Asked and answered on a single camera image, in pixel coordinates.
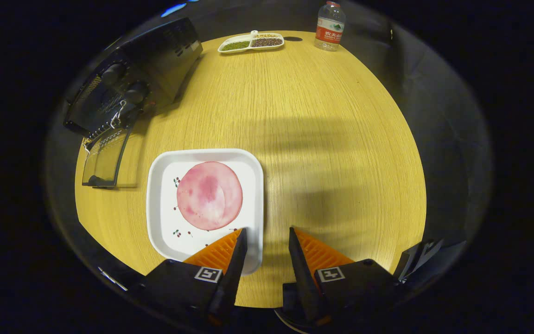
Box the red label water bottle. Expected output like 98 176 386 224
314 1 346 51

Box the pink ham slice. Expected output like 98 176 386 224
176 161 243 231

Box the white divided bean dish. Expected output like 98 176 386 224
217 30 285 54

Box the black toaster oven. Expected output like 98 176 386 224
63 18 203 188

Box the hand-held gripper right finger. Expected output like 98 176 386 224
282 226 400 325

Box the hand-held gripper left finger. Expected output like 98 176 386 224
144 227 248 325

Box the white square plate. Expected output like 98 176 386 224
146 148 265 276

